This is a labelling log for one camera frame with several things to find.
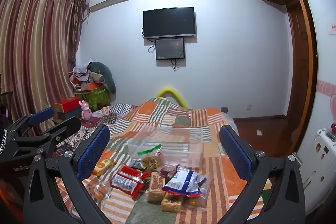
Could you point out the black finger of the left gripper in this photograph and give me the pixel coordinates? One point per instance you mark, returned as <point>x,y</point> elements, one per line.
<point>67,125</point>

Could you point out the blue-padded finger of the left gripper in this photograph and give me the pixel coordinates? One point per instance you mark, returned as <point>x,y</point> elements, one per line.
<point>40,117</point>

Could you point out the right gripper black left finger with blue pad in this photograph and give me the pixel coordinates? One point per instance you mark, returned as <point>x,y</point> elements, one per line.
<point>43,202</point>

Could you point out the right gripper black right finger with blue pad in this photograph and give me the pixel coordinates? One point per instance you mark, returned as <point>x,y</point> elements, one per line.
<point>286,201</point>

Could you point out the clear pack of buns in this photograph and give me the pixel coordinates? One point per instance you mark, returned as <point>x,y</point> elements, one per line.
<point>99,191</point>

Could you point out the small orange yellow snack pack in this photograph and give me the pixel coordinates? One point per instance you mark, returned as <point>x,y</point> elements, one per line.
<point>102,166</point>

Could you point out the red white snack packet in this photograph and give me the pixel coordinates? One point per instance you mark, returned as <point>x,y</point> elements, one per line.
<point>129,180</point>

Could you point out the green-zip bag of crackers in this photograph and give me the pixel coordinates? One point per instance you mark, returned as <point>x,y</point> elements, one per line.
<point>152,158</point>

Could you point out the blue white snack bag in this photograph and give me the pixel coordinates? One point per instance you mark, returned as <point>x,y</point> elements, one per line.
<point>185,182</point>

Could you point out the brown printed bread loaf pack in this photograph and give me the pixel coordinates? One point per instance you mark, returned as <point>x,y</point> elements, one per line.
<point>155,192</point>

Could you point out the gold-striped clear bread pack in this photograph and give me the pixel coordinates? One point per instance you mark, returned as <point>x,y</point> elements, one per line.
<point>172,203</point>

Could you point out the red and black box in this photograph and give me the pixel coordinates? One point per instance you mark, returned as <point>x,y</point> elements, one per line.
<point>68,108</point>

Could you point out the pink plush toy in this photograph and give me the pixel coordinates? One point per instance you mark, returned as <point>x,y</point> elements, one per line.
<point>86,112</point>

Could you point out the pile of clutter with green box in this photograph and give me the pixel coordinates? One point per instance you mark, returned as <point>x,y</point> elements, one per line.
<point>94,84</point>

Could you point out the white suitcase with stickers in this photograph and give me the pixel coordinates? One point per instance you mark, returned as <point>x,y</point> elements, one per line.
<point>318,169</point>

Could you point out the red striped curtain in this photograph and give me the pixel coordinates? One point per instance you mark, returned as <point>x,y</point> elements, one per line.
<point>39,41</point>

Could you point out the patchwork striped bed quilt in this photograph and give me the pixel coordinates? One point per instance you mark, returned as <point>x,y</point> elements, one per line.
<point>125,121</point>

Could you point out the yellow foam tube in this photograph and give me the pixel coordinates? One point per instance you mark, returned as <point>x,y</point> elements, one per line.
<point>174,94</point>

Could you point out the clear plastic storage bin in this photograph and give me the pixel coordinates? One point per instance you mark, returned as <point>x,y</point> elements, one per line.
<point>182,146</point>

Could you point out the small black wall monitor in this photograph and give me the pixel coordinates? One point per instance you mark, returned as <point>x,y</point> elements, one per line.
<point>170,49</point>

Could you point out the black wall television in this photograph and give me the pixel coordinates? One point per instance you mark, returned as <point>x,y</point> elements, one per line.
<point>169,22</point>

